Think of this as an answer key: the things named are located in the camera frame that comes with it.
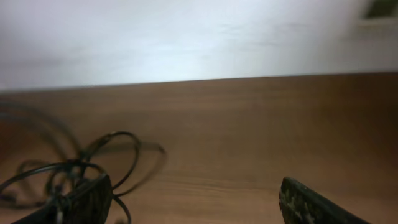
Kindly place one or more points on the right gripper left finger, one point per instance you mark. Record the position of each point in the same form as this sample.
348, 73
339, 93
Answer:
89, 203

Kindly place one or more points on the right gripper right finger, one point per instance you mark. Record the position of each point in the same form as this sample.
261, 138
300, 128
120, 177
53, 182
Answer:
301, 205

